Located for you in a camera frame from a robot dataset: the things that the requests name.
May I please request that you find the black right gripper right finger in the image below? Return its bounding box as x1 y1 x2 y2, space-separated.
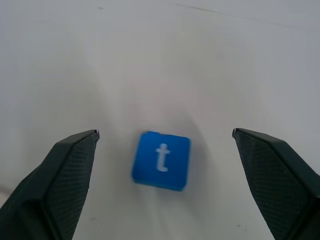
231 127 320 240

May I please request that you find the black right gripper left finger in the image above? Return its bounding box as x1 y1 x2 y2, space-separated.
0 129 101 240

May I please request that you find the blue letter t block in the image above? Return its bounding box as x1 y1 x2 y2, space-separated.
131 130 192 192

